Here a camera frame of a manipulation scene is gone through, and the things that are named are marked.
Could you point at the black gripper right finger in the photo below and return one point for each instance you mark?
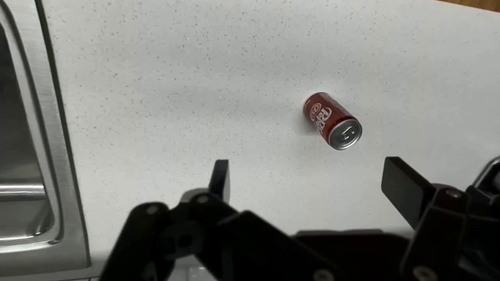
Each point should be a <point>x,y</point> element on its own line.
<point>446,234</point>

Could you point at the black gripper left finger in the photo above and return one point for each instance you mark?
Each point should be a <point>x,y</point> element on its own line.
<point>243,243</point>

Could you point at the stainless steel double sink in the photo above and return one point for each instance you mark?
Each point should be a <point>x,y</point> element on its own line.
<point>46,156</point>

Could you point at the red soda can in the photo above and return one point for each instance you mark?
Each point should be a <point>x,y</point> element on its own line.
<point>328,118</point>

